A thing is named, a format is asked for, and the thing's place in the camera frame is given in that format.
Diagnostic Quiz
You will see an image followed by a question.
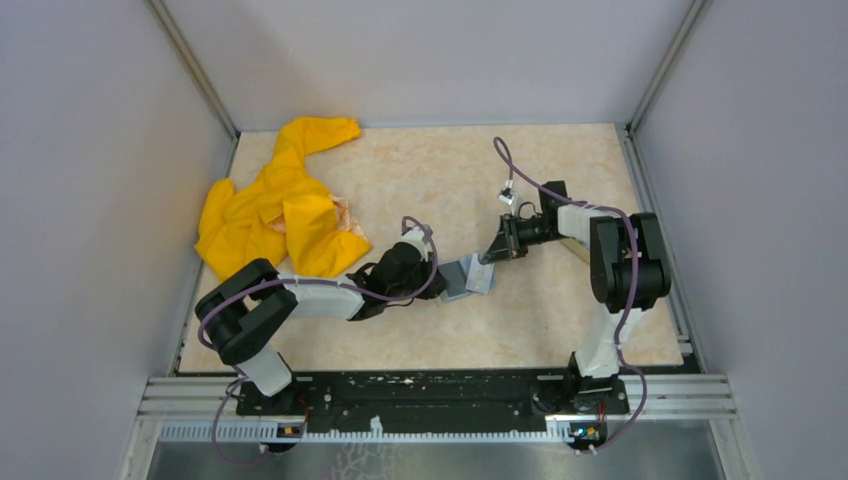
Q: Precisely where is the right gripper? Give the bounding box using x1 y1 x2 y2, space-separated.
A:
482 212 568 265

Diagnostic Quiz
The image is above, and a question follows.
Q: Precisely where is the white printed credit card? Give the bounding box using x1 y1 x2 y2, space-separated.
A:
466 253 494 294

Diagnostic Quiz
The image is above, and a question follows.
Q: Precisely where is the clear plastic card holder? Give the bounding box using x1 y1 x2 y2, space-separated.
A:
438 253 496 303

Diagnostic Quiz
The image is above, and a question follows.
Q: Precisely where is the black credit card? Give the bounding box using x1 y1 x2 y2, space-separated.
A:
438 260 472 303

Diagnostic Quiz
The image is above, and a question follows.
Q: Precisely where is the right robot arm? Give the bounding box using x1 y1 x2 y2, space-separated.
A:
479 181 672 412

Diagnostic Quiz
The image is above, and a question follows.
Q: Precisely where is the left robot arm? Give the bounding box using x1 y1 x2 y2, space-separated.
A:
194 242 448 414

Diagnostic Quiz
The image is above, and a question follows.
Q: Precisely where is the beige oval tray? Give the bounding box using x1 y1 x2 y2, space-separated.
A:
561 238 590 264

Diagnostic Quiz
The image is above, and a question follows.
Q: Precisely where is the yellow cloth garment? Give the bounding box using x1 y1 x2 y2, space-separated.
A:
195 117 372 281

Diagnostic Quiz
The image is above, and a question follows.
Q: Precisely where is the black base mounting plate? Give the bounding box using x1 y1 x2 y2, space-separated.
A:
236 367 630 433

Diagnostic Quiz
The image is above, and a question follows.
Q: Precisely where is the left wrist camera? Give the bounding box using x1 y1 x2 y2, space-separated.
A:
401 224 433 261

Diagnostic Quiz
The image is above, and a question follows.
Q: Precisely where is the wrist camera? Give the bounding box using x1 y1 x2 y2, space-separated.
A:
401 224 433 261
498 179 520 208

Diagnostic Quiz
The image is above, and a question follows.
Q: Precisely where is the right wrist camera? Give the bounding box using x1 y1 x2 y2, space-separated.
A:
498 179 520 208

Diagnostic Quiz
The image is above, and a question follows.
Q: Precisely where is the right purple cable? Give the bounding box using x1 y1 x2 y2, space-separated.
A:
492 137 648 456

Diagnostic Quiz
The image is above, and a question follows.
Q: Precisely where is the white slotted cable duct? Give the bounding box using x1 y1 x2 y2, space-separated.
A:
159 417 575 445

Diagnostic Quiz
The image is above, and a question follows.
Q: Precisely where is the aluminium frame rail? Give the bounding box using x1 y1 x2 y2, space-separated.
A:
137 370 738 420

